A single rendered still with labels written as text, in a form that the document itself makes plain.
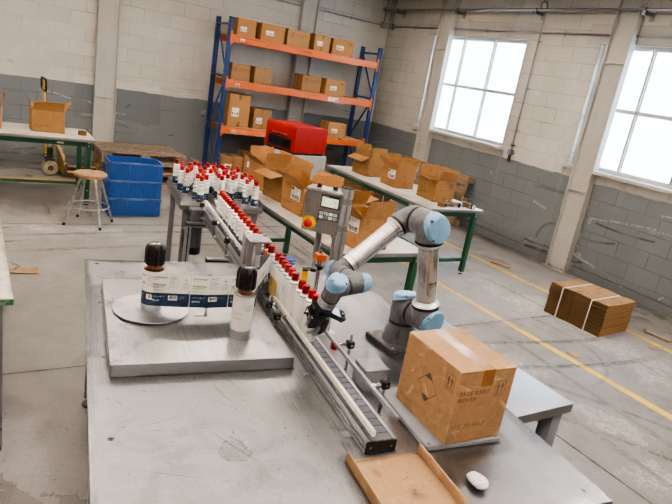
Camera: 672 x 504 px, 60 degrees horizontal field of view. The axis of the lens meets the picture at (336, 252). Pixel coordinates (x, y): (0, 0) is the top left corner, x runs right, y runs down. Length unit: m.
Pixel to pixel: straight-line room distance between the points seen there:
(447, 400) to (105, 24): 8.40
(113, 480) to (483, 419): 1.17
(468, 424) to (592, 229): 6.15
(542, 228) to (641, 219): 1.39
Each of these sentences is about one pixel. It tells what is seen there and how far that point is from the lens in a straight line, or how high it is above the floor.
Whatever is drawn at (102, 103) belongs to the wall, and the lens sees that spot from 9.70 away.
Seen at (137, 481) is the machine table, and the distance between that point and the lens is 1.76.
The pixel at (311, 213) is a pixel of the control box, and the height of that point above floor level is 1.36.
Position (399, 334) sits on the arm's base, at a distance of 2.63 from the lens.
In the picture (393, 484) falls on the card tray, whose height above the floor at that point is 0.83.
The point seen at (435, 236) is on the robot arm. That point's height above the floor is 1.41.
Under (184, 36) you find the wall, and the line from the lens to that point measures 9.97.
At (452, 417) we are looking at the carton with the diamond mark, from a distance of 2.01.
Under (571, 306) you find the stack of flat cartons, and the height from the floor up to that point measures 0.16.
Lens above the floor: 1.94
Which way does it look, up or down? 17 degrees down
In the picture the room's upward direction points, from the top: 10 degrees clockwise
